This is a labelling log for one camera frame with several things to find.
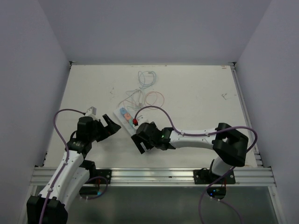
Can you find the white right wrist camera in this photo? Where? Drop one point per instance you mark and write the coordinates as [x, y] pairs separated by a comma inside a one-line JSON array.
[[138, 121]]

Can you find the white power strip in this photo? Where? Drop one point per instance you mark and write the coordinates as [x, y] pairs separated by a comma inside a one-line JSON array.
[[124, 122]]

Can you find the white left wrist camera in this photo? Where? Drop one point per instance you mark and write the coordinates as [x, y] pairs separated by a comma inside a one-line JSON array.
[[91, 112]]

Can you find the aluminium mounting rail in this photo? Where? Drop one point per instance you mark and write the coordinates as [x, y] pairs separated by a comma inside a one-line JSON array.
[[183, 177]]

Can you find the light blue plug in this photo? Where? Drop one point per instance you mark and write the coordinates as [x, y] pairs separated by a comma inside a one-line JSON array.
[[123, 111]]

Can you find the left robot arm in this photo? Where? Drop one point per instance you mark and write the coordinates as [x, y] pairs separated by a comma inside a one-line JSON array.
[[52, 204]]

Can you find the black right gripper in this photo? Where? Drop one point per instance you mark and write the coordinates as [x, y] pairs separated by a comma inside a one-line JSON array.
[[138, 140]]

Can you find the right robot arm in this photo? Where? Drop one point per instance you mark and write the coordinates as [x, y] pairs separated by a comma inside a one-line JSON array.
[[229, 144]]

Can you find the salmon pink plug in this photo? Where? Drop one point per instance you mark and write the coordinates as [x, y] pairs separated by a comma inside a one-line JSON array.
[[127, 116]]

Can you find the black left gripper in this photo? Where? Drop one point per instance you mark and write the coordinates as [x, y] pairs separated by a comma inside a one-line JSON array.
[[111, 128]]

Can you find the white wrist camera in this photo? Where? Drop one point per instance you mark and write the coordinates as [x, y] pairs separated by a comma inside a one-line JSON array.
[[138, 121], [91, 112]]

